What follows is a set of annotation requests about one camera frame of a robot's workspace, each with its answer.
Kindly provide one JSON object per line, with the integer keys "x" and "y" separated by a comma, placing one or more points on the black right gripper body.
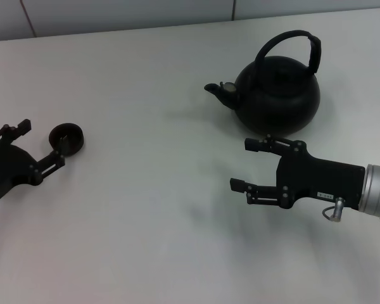
{"x": 320, "y": 180}

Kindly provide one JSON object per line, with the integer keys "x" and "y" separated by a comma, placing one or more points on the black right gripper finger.
{"x": 263, "y": 191}
{"x": 272, "y": 145}

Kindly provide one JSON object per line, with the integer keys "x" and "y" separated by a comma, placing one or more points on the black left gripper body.
{"x": 9, "y": 168}

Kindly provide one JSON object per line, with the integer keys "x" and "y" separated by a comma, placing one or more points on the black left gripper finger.
{"x": 52, "y": 163}
{"x": 14, "y": 129}

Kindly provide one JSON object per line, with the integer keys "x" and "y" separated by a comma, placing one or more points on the small black teacup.
{"x": 74, "y": 136}

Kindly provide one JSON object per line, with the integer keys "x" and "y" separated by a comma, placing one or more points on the black round teapot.
{"x": 272, "y": 95}

